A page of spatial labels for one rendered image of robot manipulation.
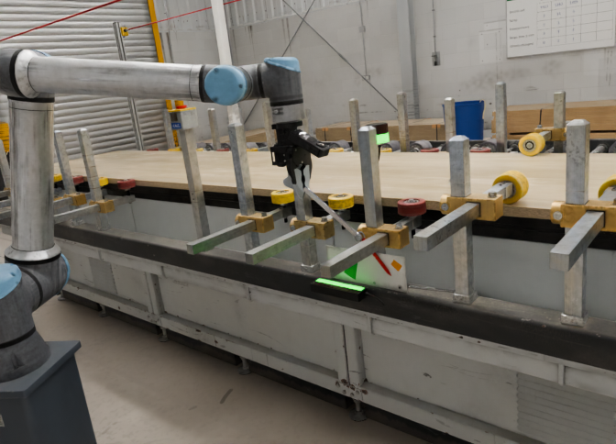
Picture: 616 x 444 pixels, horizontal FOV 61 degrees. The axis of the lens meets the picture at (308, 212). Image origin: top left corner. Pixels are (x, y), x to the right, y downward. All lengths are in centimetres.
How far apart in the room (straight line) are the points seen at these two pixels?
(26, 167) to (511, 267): 135
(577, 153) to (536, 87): 745
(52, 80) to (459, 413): 153
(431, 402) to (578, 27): 706
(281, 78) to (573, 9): 729
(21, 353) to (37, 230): 34
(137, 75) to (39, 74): 24
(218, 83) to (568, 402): 126
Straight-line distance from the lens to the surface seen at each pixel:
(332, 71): 1017
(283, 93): 138
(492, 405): 180
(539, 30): 855
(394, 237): 137
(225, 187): 208
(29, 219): 167
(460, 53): 895
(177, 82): 129
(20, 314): 161
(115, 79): 134
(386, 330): 155
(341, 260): 122
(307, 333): 211
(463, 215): 116
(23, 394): 156
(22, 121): 161
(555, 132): 230
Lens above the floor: 128
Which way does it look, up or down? 15 degrees down
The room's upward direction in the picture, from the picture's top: 7 degrees counter-clockwise
